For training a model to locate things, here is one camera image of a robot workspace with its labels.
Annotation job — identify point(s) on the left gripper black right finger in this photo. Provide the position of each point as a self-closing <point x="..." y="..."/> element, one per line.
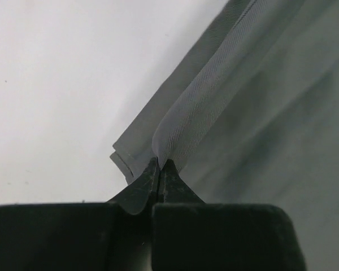
<point x="188" y="234"/>

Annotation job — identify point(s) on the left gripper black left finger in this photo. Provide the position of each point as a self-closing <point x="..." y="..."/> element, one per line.
<point x="112" y="235"/>

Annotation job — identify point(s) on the grey skirt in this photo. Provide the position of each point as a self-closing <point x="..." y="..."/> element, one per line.
<point x="251" y="115"/>

